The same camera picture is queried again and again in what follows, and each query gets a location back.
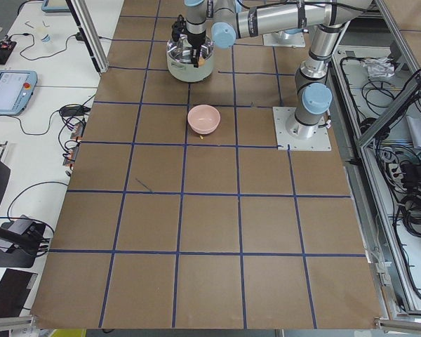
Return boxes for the black laptop charger brick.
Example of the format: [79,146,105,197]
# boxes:
[59,105,91,117]

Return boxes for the blue teach pendant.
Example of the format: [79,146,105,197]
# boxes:
[0,70,38,116]
[41,0,69,13]

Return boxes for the pink bowl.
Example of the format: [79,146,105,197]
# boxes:
[187,105,221,135]

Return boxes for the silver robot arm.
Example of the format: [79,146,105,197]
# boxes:
[167,1,371,140]

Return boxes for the crumpled white paper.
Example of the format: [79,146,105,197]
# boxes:
[361,58,395,78]

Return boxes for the aluminium frame post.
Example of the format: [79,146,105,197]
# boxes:
[66,0,109,74]

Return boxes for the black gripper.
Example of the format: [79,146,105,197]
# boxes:
[171,15,206,68]

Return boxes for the pale green electric pot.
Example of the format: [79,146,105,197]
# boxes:
[166,34,214,83]

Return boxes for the paper cup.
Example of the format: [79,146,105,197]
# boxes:
[41,32,51,44]

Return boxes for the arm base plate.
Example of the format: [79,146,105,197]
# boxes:
[272,107,332,152]
[262,29,305,48]

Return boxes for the black monitor stand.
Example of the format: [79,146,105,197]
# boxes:
[0,216,54,268]

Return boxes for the coiled black cable bundle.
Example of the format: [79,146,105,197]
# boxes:
[392,191,421,236]

